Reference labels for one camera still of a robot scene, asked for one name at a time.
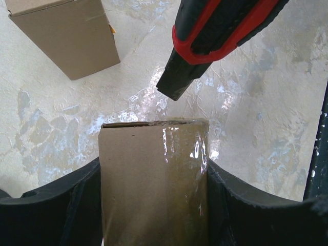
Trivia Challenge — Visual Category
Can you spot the small cardboard box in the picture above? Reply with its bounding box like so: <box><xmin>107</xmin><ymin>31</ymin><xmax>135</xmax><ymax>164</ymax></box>
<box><xmin>6</xmin><ymin>0</ymin><xmax>120</xmax><ymax>80</ymax></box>

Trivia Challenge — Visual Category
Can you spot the taped cardboard box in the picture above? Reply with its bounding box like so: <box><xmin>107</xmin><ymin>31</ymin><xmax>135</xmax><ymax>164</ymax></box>
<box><xmin>98</xmin><ymin>119</ymin><xmax>209</xmax><ymax>245</ymax></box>

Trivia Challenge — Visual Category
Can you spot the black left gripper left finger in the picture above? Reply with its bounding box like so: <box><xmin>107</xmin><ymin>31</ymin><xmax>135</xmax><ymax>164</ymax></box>
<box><xmin>1</xmin><ymin>158</ymin><xmax>103</xmax><ymax>245</ymax></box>

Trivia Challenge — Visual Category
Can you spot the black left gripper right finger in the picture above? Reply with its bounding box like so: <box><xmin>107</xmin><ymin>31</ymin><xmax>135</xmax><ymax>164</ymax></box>
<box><xmin>208</xmin><ymin>160</ymin><xmax>327</xmax><ymax>245</ymax></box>

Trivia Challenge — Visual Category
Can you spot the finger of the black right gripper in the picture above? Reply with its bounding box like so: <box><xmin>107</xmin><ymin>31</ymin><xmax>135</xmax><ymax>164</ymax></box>
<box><xmin>303</xmin><ymin>87</ymin><xmax>327</xmax><ymax>200</ymax></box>

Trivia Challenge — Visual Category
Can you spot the red black utility knife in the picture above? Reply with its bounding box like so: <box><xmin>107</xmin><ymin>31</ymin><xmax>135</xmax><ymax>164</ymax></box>
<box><xmin>156</xmin><ymin>0</ymin><xmax>287</xmax><ymax>101</ymax></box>

